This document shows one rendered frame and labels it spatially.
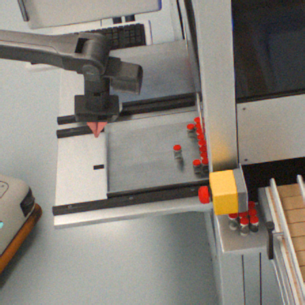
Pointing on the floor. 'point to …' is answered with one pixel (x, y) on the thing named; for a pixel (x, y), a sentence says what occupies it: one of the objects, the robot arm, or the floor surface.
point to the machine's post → (220, 118)
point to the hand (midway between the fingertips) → (96, 133)
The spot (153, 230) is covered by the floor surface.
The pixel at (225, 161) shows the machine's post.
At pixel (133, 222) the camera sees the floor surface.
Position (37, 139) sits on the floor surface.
